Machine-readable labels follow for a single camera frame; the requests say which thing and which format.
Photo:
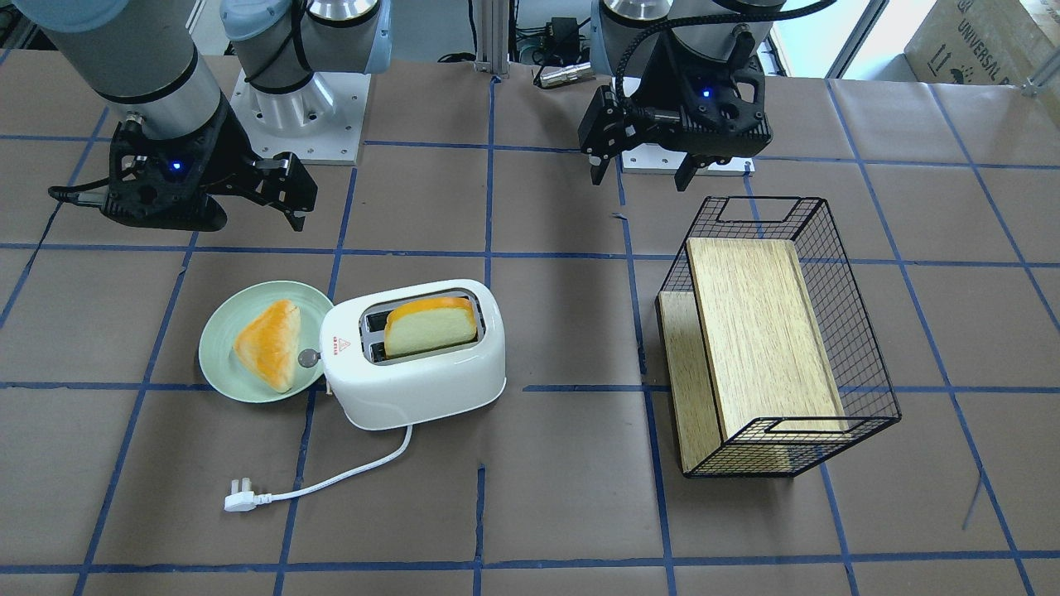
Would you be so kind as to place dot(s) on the light green plate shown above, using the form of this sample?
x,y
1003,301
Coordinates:
x,y
218,360

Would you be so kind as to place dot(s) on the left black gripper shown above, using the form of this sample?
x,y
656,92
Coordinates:
x,y
662,87

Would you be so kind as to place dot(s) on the large wooden board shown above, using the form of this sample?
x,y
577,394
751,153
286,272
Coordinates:
x,y
770,372

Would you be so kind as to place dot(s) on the black power adapter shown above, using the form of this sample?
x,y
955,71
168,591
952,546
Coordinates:
x,y
562,35

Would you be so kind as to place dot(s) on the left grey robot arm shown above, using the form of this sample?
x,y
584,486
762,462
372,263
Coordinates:
x,y
624,34

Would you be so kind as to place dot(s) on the white two-slot toaster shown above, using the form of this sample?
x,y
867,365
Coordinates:
x,y
380,389

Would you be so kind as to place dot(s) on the bread slice in toaster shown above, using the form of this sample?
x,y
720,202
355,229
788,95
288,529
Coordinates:
x,y
425,324

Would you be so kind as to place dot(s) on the cardboard box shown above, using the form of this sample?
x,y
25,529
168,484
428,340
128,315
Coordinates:
x,y
983,42

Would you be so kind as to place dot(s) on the silver cylindrical connector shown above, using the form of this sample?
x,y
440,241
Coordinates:
x,y
562,76

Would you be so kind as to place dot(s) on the triangular bread on plate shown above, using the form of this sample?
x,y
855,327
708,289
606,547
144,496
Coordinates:
x,y
268,345

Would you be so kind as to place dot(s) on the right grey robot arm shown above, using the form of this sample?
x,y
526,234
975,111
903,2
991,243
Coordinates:
x,y
147,66

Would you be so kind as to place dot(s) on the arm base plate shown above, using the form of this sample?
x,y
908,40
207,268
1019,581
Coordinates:
x,y
650,158
321,123

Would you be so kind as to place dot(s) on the black wire basket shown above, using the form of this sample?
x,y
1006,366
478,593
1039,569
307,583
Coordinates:
x,y
862,379

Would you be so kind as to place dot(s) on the aluminium frame post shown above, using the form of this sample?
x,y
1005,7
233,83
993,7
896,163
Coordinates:
x,y
492,25

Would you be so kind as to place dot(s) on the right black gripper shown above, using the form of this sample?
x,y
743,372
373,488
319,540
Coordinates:
x,y
225,150

